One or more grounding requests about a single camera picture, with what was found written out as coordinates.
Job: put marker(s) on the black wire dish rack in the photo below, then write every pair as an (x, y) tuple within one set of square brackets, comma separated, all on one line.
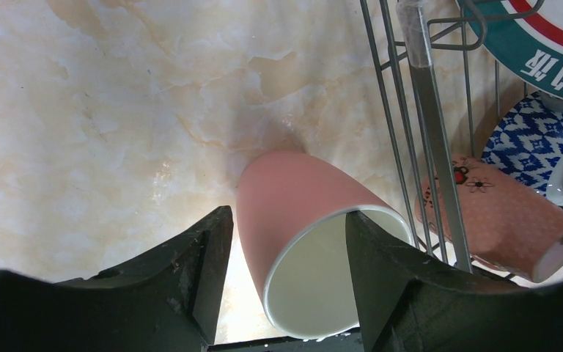
[(436, 204)]

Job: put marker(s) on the orange patterned bowl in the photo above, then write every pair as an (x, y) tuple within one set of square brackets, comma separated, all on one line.
[(527, 145)]

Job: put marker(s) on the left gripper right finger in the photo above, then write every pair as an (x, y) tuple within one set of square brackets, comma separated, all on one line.
[(409, 301)]

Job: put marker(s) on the brown ceramic mug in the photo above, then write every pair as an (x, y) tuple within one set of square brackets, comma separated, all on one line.
[(508, 225)]

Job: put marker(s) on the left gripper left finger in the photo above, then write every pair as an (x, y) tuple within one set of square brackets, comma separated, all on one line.
[(166, 299)]

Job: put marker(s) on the pink mug white inside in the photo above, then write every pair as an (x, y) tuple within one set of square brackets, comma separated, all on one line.
[(291, 210)]

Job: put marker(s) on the white plate green red rim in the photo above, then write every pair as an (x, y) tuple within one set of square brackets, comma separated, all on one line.
[(528, 43)]

